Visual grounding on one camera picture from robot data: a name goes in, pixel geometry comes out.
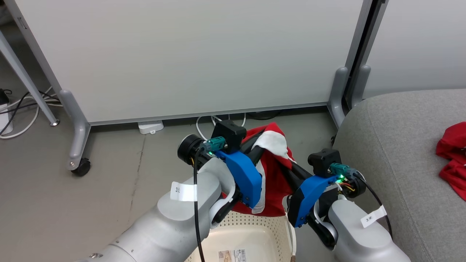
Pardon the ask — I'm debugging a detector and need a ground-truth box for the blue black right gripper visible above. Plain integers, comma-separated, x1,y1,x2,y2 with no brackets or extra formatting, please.
280,159,367,228

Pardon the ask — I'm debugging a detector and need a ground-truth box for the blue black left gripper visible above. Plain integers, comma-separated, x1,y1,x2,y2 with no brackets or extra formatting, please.
177,132,267,209

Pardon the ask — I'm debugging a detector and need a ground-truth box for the red garment with white trim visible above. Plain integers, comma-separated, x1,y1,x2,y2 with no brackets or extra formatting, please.
222,122,297,217

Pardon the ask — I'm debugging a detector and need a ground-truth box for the red printed garment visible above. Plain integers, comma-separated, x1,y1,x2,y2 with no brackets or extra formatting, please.
435,122,466,202

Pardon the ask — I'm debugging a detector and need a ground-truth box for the grey fabric sofa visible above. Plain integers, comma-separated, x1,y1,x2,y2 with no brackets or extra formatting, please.
332,89,466,262

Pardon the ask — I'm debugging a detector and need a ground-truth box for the beige perforated laundry basket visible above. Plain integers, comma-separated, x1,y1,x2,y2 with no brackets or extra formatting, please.
184,210,297,262

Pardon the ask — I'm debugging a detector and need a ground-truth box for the printed paper label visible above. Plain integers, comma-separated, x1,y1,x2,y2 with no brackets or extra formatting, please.
218,249,248,262

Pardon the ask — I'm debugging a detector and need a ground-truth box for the small white plastic box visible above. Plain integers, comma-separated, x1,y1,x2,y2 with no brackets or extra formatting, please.
138,120,165,135

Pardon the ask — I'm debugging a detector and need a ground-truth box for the large white partition panel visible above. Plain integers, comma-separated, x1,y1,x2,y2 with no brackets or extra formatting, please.
4,0,374,171

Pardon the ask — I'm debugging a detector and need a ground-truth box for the black caster wheel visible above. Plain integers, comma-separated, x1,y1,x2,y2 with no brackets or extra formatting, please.
71,158,91,178

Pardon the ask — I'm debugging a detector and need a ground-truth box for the white partition panel, black edge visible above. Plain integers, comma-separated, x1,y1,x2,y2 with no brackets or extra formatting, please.
350,0,466,110

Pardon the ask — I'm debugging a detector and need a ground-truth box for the white power strip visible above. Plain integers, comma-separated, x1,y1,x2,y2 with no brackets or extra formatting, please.
0,104,14,135

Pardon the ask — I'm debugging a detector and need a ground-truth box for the dark floor cable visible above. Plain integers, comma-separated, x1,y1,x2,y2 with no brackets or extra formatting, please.
248,110,281,121

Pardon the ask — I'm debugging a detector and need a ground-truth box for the coiled white cable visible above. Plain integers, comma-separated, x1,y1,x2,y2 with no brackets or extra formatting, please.
196,113,247,141

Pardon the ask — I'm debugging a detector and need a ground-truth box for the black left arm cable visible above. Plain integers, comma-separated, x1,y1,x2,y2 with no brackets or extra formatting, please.
193,136,227,262

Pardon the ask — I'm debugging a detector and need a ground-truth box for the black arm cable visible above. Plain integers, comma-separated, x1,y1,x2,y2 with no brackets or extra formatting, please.
193,136,227,262
329,163,394,239

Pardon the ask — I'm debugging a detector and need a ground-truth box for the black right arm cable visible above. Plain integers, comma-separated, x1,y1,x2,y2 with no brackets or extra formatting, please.
329,163,394,239

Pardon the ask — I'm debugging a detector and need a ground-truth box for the loose white cable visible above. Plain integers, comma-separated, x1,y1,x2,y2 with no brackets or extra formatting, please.
0,87,63,140

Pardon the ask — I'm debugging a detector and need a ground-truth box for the grey metal table frame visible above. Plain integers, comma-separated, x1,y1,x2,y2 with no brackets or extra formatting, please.
0,29,61,127

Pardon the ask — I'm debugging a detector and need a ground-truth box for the thin black floor cable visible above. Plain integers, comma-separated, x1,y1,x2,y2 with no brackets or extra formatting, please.
0,90,59,136

